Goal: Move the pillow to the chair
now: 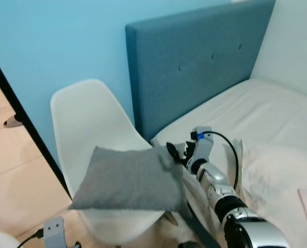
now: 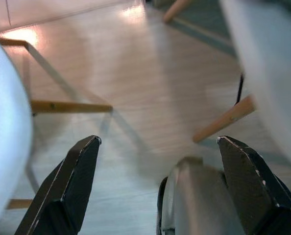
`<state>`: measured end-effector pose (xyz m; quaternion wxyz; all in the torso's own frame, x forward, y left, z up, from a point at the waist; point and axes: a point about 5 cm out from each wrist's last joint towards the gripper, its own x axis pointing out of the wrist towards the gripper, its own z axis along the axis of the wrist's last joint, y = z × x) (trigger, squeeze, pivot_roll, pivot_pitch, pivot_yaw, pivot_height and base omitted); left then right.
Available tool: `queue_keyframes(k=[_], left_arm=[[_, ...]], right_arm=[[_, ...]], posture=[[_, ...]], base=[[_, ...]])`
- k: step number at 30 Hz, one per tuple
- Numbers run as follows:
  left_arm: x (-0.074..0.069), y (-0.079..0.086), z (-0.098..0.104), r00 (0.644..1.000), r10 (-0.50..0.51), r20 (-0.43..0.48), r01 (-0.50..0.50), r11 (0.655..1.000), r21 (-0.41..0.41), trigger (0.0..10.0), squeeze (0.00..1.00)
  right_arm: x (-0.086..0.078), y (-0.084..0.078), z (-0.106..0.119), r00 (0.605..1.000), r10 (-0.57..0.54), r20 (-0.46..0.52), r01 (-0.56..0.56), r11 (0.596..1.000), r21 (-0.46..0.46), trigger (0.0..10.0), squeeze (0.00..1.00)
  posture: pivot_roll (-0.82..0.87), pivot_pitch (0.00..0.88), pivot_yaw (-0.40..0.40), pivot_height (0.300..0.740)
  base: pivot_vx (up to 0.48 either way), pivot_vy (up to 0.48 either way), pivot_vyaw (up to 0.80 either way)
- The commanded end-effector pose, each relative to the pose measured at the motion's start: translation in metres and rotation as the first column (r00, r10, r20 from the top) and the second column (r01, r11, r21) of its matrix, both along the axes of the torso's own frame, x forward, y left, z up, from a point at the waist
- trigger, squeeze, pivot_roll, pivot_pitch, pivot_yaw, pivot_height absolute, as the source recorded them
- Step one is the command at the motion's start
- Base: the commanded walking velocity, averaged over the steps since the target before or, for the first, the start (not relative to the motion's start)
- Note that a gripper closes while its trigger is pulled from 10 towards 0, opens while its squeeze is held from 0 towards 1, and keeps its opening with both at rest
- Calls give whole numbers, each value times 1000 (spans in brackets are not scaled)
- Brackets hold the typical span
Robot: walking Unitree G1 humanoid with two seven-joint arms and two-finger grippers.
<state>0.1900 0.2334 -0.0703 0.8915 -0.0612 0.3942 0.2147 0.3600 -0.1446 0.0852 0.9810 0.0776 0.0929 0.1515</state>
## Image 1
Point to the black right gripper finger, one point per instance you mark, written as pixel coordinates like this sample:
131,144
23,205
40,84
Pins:
173,150
186,146

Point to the grey fabric pillow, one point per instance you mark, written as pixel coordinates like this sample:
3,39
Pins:
127,178

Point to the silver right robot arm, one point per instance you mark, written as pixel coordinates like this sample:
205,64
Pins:
231,204

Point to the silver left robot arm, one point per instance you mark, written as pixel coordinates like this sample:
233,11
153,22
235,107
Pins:
1,240

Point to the white plastic shell chair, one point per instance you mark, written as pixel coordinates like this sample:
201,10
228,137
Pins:
89,116

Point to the large white pillow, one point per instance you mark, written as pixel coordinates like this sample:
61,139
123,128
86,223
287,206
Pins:
293,46

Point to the dark blue bed base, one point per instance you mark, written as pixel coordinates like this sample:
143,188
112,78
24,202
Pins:
200,230

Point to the white bed mattress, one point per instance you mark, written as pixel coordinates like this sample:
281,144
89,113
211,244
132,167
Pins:
257,111

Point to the blue upholstered headboard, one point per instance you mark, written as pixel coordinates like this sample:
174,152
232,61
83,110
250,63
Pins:
195,62

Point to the cream rumpled blanket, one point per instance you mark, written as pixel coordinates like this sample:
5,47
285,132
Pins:
272,181

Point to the beige shoe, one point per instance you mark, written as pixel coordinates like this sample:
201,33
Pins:
13,122

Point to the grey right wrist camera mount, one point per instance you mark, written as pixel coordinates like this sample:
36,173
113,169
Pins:
202,144

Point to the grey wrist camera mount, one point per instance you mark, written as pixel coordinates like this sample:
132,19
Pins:
54,232
202,144

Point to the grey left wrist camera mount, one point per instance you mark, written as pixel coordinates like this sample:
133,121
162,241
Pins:
54,232

